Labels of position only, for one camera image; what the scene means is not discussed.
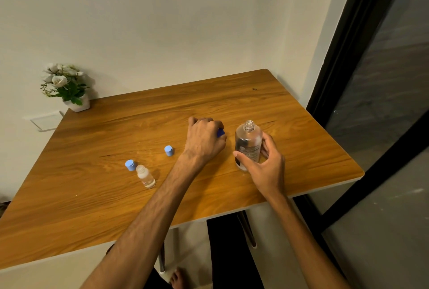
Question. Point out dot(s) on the person's left hand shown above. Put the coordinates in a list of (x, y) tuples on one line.
[(202, 139)]

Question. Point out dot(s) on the person's right hand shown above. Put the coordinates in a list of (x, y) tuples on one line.
[(268, 173)]

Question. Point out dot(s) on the person's left fingers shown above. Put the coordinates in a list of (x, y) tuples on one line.
[(219, 143)]

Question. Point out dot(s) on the person's right thumb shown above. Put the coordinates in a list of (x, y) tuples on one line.
[(244, 160)]

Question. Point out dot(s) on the dark blue bottle cap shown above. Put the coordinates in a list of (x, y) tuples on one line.
[(220, 133)]

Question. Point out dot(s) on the large clear glass bottle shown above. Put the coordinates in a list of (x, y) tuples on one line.
[(248, 143)]

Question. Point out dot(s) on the person's right forearm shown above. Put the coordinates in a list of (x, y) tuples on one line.
[(301, 241)]

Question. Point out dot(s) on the person's left forearm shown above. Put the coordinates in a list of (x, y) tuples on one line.
[(147, 225)]

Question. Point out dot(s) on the light blue bottle cap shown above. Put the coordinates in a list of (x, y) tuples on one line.
[(130, 165), (169, 151)]

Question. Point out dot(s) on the metal table leg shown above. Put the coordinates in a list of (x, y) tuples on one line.
[(162, 258), (247, 230)]

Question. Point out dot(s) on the small clear plastic bottle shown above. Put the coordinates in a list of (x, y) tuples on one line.
[(145, 177)]

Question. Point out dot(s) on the person's black trouser leg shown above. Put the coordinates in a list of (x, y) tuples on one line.
[(231, 255)]

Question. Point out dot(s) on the person's bare foot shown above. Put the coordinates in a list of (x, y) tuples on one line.
[(177, 279)]

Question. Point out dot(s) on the white flowers in white pot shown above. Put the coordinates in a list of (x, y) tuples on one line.
[(68, 87)]

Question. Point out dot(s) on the black door frame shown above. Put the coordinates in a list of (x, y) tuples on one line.
[(338, 64)]

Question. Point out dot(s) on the white wall socket plate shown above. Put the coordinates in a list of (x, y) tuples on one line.
[(47, 121)]

